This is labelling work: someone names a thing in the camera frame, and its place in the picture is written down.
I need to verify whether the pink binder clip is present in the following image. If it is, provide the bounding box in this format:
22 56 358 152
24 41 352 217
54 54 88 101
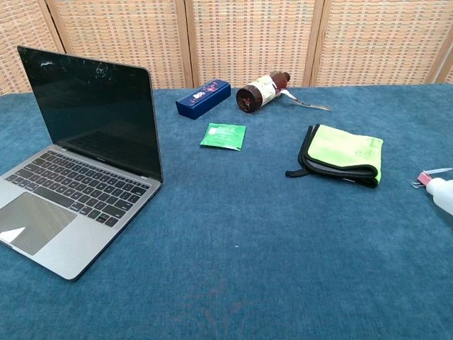
411 169 432 188

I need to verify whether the silver laptop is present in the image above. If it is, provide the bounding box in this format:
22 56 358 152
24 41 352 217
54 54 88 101
0 45 166 281

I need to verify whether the blue carpet table cover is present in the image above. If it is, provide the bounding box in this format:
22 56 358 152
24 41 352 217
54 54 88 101
0 84 453 340

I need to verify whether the brown glass bottle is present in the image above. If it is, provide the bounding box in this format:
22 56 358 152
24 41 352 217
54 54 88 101
236 71 292 113

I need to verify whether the white plastic squeeze bottle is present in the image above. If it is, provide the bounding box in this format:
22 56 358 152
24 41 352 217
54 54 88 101
423 166 453 217

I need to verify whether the dark blue patterned box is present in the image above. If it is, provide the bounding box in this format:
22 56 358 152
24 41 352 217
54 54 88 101
176 79 231 117

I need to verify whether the green foil sachet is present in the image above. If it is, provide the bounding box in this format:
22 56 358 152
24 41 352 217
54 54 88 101
199 122 248 152

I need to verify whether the green folded microfibre cloth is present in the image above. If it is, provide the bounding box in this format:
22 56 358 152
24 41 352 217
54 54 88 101
285 123 384 188

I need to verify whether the woven bamboo folding screen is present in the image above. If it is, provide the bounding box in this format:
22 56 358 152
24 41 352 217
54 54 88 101
0 0 453 96

